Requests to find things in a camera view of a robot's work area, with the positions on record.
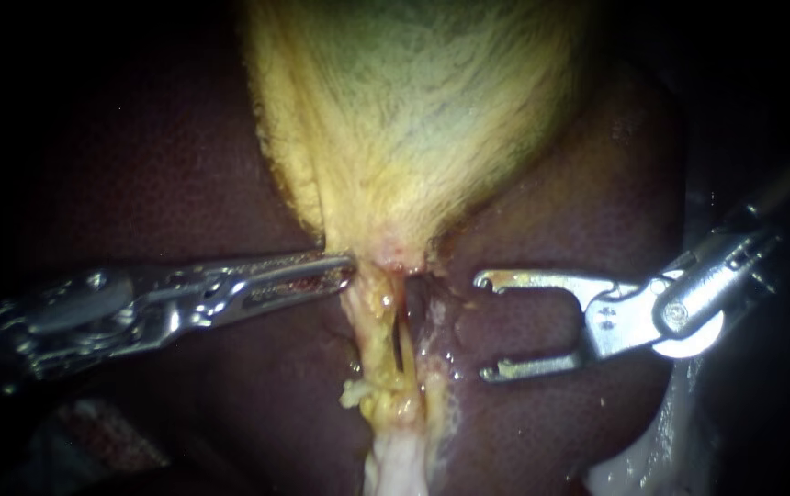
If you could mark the right arm instrument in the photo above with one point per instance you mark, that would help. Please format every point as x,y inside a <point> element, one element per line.
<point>705,296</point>

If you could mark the left arm instrument jaw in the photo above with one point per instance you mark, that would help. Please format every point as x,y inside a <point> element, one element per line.
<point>329,278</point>
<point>298,263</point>

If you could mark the right arm instrument jaw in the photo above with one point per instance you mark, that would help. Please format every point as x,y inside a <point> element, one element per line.
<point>619,334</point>
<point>546,279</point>

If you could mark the left arm instrument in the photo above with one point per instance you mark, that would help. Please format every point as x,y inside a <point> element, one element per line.
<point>99,313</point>

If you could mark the gallbladder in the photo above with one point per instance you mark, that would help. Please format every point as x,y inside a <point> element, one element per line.
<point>409,124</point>

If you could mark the thin tube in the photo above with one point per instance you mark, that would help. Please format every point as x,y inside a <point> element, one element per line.
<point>376,324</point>

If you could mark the dark red liver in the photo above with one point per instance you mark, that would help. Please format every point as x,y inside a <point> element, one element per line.
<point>560,207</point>

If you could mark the pale fatty tissue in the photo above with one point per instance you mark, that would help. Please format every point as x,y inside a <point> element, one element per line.
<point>650,455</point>
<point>395,461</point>

